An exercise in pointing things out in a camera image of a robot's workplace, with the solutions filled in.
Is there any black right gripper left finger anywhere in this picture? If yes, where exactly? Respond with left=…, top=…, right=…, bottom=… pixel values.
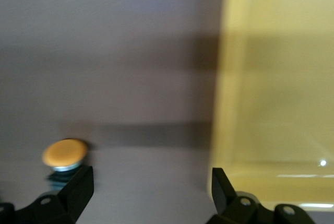
left=0, top=166, right=94, bottom=224

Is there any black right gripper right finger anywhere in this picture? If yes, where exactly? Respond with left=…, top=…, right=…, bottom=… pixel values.
left=211, top=167, right=315, bottom=224

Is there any yellow push button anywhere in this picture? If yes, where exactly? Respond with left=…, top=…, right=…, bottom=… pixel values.
left=41, top=137, right=89, bottom=190

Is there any yellow plastic tray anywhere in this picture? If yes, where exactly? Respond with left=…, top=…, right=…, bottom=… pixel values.
left=206, top=0, right=334, bottom=213

